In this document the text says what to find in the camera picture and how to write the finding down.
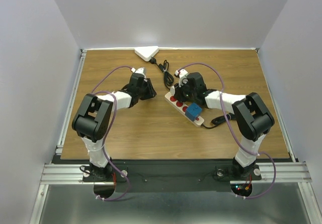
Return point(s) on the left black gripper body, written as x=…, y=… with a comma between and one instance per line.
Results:
x=146, y=91

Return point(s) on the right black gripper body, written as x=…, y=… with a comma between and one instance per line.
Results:
x=184, y=92

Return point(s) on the blue socket adapter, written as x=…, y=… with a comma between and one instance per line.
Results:
x=193, y=111

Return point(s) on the white red power strip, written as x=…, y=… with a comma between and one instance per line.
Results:
x=181, y=108

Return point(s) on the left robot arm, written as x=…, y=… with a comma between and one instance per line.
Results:
x=96, y=114

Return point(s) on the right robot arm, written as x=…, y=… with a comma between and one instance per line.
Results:
x=253, y=118

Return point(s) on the white triangular adapter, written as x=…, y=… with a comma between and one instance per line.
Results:
x=146, y=52

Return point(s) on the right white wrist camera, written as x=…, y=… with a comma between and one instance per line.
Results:
x=181, y=74

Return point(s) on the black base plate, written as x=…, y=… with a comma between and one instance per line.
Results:
x=145, y=176

